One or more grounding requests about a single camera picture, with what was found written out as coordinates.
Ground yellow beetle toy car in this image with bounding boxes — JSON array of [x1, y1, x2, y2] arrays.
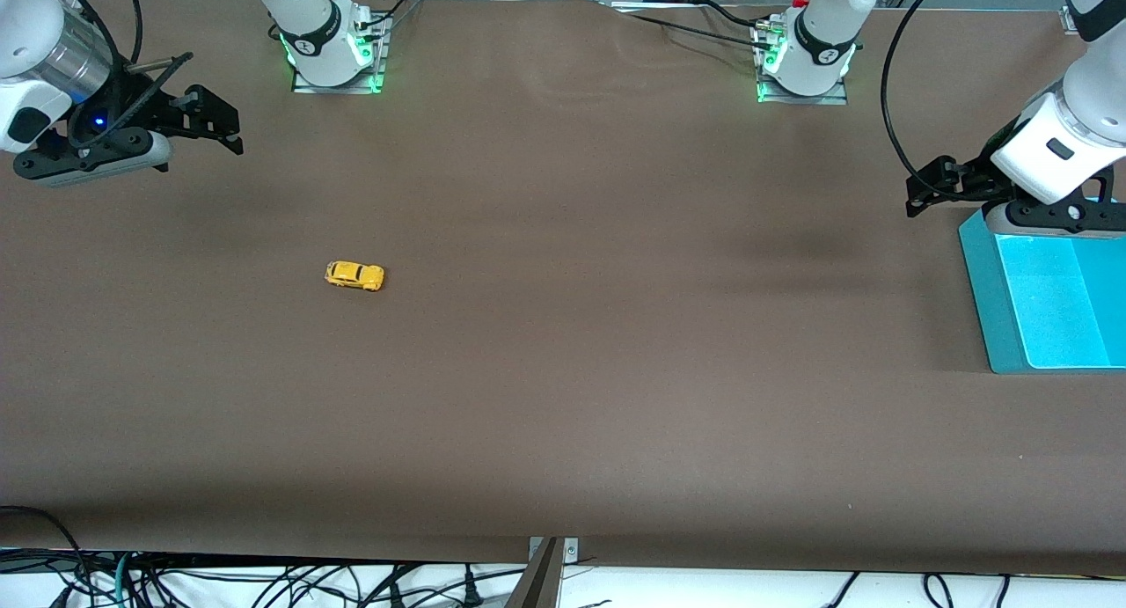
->
[[324, 260, 385, 292]]

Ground teal plastic bin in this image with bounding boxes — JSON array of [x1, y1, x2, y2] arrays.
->
[[958, 199, 1126, 375]]

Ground dark metal bar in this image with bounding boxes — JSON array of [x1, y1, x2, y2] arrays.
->
[[506, 538, 564, 608]]

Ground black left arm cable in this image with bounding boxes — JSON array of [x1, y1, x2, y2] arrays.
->
[[882, 0, 955, 195]]

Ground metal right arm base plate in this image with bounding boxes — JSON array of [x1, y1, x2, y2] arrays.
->
[[292, 14, 388, 95]]

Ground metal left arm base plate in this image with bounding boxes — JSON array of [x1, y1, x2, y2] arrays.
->
[[757, 23, 851, 106]]

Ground black base connector cables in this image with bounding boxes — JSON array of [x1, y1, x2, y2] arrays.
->
[[356, 0, 423, 30]]

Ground short black power cable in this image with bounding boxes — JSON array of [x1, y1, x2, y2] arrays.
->
[[699, 0, 775, 28]]

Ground long black power cable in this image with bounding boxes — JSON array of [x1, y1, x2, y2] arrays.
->
[[626, 11, 773, 51]]

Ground black looping floor cable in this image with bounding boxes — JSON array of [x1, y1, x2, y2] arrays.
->
[[0, 505, 89, 608]]

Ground small metal clamp bracket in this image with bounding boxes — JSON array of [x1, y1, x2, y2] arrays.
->
[[528, 536, 580, 565]]

